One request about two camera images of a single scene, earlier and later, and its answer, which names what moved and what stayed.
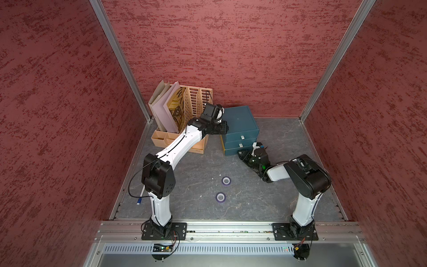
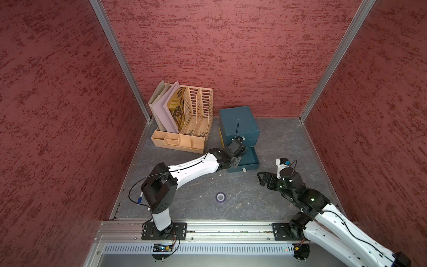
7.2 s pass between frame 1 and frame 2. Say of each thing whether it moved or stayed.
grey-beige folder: stayed
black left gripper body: moved
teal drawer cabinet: stayed
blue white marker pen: stayed
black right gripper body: moved
